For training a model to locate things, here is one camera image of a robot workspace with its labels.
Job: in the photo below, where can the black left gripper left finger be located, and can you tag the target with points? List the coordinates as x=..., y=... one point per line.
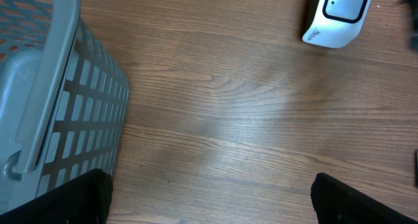
x=85, y=199

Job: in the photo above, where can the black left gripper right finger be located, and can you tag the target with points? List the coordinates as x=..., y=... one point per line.
x=337, y=203

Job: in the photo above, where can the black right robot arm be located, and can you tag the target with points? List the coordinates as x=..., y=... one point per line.
x=413, y=11

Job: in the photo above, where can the white barcode scanner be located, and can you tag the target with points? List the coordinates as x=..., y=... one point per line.
x=334, y=23

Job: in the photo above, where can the grey plastic mesh basket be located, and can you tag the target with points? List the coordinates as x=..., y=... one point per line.
x=63, y=99

